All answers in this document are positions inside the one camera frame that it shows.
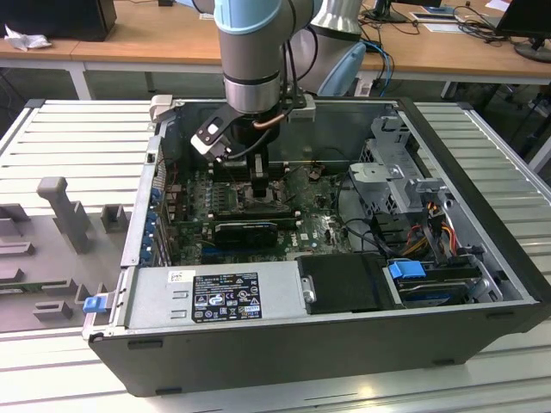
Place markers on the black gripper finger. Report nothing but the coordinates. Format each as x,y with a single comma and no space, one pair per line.
261,185

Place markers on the silver CPU plate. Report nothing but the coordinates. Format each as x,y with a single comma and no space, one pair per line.
271,193

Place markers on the blue case latch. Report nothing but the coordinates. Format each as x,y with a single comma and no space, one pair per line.
94,304

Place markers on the black plastic shroud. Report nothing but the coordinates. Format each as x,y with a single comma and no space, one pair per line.
344,284

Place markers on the black monitor with stand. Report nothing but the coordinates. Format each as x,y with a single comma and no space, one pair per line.
525,17

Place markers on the white barcode sticker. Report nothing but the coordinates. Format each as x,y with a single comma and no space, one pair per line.
181,275

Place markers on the green RAM stick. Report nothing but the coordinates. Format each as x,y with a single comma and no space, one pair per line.
17,287

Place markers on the black RAM slot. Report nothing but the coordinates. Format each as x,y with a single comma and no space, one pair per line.
254,211
275,165
284,222
234,174

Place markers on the metal drive cage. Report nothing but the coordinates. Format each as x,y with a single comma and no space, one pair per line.
374,172

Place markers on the grey parts rack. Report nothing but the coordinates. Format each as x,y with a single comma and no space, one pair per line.
51,258

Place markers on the white framed paper sheet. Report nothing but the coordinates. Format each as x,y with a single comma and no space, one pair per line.
432,16

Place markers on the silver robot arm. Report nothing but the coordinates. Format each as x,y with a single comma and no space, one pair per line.
247,56

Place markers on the blue expansion slot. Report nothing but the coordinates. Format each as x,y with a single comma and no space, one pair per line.
211,249

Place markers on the white labelled box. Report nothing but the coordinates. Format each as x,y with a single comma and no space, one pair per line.
364,88

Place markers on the green motherboard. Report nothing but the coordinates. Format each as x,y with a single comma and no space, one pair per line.
318,223

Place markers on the black computer box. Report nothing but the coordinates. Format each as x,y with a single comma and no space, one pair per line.
56,19

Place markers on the black rating label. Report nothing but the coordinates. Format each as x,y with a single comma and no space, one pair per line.
226,297

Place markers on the blue card retention clip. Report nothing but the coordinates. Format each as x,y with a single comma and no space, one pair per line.
148,251
151,226
156,195

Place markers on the blue disk carrier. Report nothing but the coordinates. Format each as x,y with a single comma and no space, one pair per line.
404,273

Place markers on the hard disk drive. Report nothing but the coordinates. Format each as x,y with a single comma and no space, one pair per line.
430,294

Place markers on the CPU socket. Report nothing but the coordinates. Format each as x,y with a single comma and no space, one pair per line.
243,200

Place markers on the wooden desk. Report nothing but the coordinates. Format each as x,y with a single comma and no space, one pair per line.
150,38

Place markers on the black PC case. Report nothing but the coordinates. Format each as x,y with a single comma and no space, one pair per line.
258,357

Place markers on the grey power supply unit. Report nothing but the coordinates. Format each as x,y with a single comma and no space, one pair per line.
150,297

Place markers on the black graphics card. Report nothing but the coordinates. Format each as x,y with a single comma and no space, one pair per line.
245,236

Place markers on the round coin cell battery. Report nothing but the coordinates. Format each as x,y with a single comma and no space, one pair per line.
315,173

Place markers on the small black box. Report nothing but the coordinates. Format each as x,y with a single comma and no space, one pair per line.
165,2

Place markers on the black monitor stand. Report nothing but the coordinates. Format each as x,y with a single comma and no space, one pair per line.
389,13

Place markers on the white paper strip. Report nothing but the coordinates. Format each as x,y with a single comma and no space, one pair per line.
207,15

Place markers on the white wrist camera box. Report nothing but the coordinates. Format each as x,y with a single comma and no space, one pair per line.
206,139

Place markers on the pale blue teach pendant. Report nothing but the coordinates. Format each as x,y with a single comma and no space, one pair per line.
344,71

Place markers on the crumpled white paper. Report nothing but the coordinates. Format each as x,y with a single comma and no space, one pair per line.
26,41

